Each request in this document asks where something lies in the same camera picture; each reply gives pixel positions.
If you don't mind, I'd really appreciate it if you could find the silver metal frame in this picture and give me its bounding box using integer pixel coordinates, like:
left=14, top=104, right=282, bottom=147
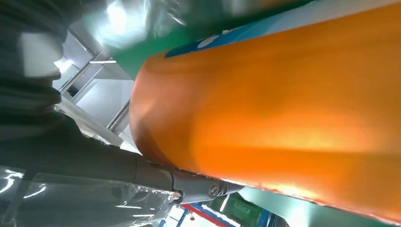
left=58, top=50, right=131, bottom=132

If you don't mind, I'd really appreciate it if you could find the red metal bar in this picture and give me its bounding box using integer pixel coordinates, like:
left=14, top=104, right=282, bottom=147
left=182, top=203, right=229, bottom=227

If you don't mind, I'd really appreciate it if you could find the green table mat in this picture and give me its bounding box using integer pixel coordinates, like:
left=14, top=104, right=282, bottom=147
left=109, top=0, right=317, bottom=80

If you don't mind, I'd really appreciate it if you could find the blue metal frame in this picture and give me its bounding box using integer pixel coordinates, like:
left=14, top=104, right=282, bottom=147
left=158, top=203, right=271, bottom=227

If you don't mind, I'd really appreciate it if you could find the green plastic crate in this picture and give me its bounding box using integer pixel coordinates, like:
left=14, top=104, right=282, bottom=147
left=224, top=194, right=263, bottom=225

